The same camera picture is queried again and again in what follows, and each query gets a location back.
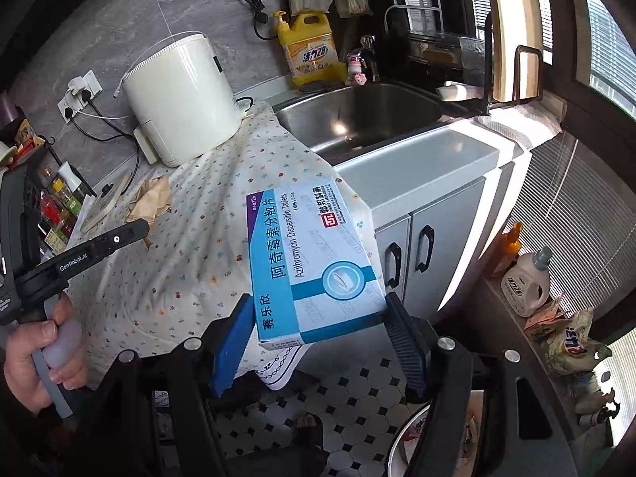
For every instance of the white paper towel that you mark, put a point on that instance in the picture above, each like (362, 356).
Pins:
(521, 124)

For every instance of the white window blind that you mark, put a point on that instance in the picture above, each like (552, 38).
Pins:
(621, 367)
(571, 218)

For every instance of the white round appliance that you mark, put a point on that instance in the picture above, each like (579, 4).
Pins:
(184, 94)

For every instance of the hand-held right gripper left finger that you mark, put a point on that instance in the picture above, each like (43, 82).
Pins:
(231, 343)

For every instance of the white wall socket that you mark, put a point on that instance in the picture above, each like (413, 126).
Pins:
(84, 87)
(66, 109)

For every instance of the person's left hand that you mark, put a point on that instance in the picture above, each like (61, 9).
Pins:
(25, 367)

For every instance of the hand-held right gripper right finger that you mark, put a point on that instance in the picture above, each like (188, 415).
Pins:
(405, 343)

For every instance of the floral tablecloth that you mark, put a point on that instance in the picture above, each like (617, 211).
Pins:
(189, 238)

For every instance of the wooden cutting board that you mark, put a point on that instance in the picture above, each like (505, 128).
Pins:
(514, 20)

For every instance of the yellow dish soap bottle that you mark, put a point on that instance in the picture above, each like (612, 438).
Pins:
(310, 54)

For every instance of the light wooden board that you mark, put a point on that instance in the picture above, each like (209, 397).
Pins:
(107, 203)

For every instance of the steel sink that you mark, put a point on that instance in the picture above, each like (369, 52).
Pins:
(357, 114)

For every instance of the white round bin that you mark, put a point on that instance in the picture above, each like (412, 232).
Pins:
(405, 432)

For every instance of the black dish rack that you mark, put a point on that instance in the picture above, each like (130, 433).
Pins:
(437, 42)

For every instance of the grey sink cabinet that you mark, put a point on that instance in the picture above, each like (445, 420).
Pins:
(447, 198)

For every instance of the white cloth with black vines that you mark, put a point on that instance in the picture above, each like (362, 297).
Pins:
(280, 367)

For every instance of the orange paper bag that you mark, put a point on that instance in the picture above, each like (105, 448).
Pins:
(544, 314)

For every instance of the blue and white medicine box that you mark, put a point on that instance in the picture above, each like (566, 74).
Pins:
(308, 258)

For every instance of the orange bottle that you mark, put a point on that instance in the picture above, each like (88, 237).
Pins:
(509, 253)

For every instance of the washing powder bag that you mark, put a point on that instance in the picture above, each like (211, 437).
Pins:
(579, 345)

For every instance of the person's foot in sandal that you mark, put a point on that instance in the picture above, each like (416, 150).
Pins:
(308, 430)

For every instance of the black spice rack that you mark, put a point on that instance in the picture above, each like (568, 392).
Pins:
(54, 194)

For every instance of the white laundry detergent bottle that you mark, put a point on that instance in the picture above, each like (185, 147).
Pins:
(526, 288)

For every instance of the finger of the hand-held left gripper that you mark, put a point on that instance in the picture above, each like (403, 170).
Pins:
(121, 237)

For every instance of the black cutting board rack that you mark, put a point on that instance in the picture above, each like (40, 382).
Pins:
(489, 59)

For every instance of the crumpled brown paper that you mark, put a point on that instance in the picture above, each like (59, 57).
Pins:
(151, 201)

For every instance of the white soap dish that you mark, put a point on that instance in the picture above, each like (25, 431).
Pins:
(457, 92)

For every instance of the chrome faucet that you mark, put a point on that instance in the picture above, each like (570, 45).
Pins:
(371, 57)

